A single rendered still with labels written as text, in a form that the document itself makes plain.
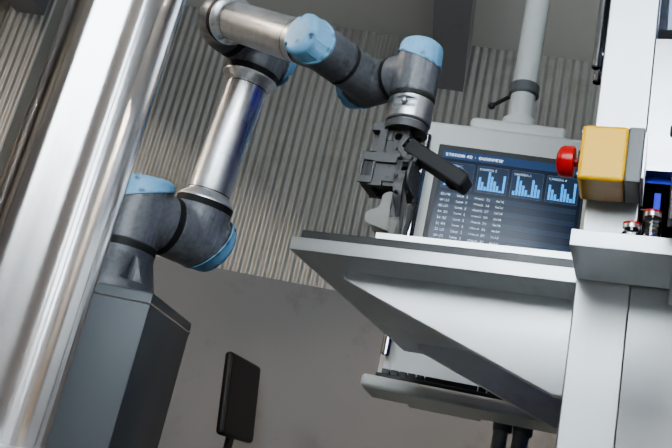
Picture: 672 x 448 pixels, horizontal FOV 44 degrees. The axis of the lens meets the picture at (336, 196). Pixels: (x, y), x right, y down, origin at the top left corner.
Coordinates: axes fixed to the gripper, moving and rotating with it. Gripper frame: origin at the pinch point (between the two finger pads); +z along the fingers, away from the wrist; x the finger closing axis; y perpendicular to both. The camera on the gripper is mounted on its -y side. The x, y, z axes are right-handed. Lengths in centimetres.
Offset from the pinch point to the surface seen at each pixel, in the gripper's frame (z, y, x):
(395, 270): 5.6, -2.6, 6.4
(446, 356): 7.4, 0.3, -47.5
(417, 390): 13, 9, -64
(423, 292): 7.3, -6.1, 2.5
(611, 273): 5.7, -32.0, 16.9
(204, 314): -40, 205, -310
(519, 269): 4.8, -20.5, 11.0
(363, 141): -164, 137, -327
